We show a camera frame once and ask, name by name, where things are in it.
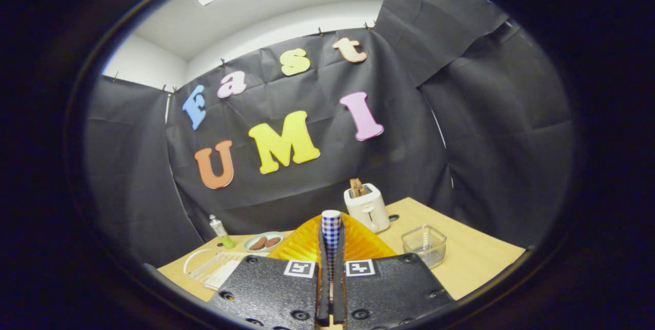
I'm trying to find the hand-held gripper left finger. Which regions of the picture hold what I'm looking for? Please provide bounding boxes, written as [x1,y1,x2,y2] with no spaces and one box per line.
[207,213,331,328]

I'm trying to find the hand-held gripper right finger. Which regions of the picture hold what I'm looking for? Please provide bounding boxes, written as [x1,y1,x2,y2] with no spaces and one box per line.
[333,212,456,328]

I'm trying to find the clear wire basket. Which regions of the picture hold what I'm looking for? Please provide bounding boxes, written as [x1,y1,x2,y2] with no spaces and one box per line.
[401,225,447,269]

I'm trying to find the white wire dish rack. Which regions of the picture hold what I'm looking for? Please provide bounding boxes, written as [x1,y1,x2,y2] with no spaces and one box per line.
[183,249,249,291]

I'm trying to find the blue checked handle spoon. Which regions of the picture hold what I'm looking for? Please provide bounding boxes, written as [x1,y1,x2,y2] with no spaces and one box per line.
[321,210,342,290]

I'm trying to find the small teal plate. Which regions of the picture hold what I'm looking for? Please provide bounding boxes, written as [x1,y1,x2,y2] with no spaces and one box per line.
[244,231,284,253]

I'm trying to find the clear bottle green liquid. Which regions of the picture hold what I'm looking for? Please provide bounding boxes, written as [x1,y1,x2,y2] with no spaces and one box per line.
[209,214,236,249]

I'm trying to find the cream toaster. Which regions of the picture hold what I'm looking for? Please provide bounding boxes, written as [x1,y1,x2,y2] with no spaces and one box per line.
[343,183,390,233]

